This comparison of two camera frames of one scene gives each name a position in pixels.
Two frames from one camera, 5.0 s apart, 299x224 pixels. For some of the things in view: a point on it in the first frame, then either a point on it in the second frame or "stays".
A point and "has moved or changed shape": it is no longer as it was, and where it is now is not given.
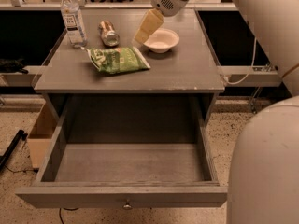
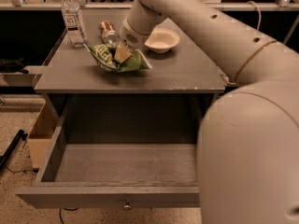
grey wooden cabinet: (168, 79) stays
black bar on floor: (5, 157) stays
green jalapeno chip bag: (117, 60) has moved or changed shape
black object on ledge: (10, 65) stays
